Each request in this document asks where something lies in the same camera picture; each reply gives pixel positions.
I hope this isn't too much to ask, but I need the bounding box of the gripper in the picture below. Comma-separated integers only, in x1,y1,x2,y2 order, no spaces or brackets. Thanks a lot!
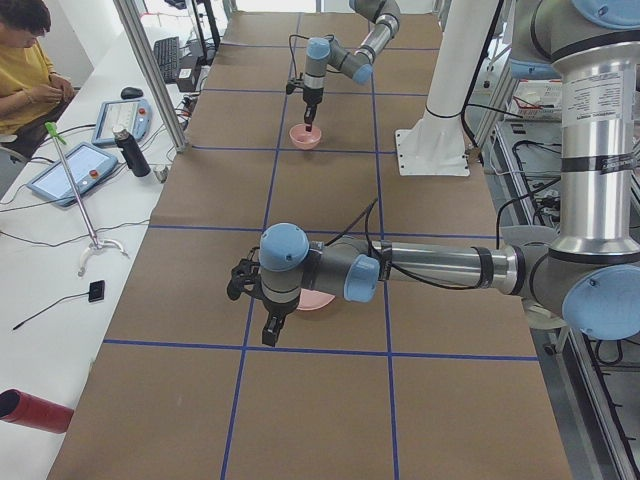
303,85,323,131
261,285,301,347

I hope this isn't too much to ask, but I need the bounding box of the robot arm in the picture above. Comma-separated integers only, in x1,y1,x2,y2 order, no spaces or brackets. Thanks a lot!
257,1,639,345
287,0,401,132

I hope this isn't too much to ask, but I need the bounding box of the pink bowl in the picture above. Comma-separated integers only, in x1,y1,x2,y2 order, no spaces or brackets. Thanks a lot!
289,123,322,150

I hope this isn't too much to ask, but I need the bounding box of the pink plate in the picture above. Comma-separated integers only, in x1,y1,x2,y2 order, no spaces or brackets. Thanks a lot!
297,289,335,311

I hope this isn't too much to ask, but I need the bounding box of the black keyboard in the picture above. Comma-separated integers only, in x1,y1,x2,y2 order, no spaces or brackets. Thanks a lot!
153,36,180,84

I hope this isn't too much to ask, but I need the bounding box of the teach pendant far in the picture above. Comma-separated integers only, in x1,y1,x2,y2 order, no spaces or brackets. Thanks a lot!
91,98,152,148

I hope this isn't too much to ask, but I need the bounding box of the teach pendant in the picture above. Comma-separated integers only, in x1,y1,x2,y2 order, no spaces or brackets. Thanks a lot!
27,142,117,207
91,98,152,148

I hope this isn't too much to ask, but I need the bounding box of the small black square device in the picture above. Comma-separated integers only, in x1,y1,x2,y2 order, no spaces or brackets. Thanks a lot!
88,280,106,303

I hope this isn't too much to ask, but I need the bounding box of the black computer mouse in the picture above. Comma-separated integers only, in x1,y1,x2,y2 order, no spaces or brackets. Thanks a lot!
120,87,144,100

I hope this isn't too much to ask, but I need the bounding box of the black water bottle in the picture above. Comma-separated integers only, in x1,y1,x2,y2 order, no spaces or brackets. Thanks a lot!
112,124,150,178

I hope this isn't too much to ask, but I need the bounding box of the metal reacher grabber stick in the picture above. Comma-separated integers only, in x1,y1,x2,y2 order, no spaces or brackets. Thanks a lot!
45,122,129,277

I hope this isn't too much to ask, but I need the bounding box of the teach pendant near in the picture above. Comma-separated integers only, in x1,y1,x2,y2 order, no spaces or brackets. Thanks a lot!
27,142,117,207

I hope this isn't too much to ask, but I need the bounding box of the red cylinder tube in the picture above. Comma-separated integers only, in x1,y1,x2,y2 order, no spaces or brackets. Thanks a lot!
1,389,74,434

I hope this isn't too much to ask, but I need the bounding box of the seated person yellow shirt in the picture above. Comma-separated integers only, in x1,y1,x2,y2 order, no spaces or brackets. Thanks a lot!
1,0,76,157

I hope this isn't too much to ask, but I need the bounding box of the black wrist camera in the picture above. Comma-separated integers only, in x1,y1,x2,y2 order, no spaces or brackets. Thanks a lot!
285,73,304,95

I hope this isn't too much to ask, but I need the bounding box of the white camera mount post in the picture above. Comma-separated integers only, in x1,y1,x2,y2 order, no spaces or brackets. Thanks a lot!
395,0,503,176

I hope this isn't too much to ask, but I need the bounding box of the aluminium frame post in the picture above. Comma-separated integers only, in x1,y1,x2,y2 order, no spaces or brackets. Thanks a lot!
113,0,187,153

